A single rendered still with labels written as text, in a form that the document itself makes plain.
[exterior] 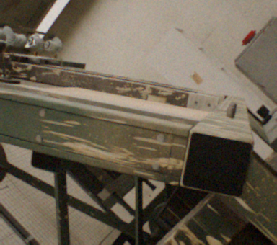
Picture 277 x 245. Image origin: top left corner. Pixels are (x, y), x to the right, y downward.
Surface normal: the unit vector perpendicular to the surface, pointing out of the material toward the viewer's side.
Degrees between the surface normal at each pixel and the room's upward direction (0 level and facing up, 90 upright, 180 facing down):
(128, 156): 90
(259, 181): 90
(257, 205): 90
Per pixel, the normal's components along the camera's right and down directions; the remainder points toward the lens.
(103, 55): -0.32, 0.13
